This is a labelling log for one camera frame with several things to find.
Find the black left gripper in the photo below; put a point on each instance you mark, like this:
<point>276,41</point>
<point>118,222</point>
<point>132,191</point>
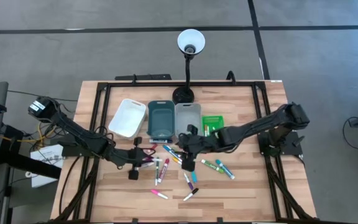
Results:
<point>135,157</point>

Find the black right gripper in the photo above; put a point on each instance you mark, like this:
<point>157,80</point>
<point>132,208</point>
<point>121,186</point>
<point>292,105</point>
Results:
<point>190,146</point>

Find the thin dark pink marker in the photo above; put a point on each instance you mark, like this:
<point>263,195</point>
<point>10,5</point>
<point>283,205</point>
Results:
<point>154,146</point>

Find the thin magenta marker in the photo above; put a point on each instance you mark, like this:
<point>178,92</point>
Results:
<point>155,160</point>

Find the thin blue marker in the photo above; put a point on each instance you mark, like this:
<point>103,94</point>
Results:
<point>170,151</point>

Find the thick dark blue marker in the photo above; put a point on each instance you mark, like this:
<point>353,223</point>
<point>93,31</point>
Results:
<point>160,141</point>

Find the thick red whiteboard marker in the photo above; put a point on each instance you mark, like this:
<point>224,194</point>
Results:
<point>163,170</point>

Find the orange highlighter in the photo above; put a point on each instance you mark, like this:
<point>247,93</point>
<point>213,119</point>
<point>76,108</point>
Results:
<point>204,130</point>

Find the light blue highlighter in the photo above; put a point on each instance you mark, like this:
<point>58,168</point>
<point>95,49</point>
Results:
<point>194,177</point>

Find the green highlighter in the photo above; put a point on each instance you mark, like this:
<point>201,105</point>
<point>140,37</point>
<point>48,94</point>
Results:
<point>208,130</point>

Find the grey plastic bin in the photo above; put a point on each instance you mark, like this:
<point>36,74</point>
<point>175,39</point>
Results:
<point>185,115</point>

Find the teal plastic bin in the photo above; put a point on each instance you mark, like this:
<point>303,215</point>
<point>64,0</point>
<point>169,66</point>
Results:
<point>161,119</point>

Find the thick teal whiteboard marker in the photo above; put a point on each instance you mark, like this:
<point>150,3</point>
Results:
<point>225,169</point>

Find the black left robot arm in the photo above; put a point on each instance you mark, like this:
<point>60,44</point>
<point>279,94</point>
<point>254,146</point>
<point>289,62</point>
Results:
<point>73,129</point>

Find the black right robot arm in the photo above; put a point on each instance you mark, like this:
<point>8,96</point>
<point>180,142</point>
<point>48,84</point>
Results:
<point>259,124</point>

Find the white plastic bin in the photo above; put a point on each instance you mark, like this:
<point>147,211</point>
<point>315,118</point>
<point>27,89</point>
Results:
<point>127,119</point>

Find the green plastic basket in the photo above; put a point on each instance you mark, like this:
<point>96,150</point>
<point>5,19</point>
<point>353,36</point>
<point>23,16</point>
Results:
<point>214,122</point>

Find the black gooseneck desk lamp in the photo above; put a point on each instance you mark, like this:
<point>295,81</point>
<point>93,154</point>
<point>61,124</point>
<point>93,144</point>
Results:
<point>183,95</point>

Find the black power strip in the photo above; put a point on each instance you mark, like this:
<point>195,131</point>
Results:
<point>148,76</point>

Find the black arched clamp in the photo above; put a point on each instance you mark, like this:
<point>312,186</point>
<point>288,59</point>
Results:
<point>228,75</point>

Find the white printed paper box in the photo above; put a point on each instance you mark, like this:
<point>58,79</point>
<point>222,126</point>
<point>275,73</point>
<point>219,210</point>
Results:
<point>50,155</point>

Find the black stand leg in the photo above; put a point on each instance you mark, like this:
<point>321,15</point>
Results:
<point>26,161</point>

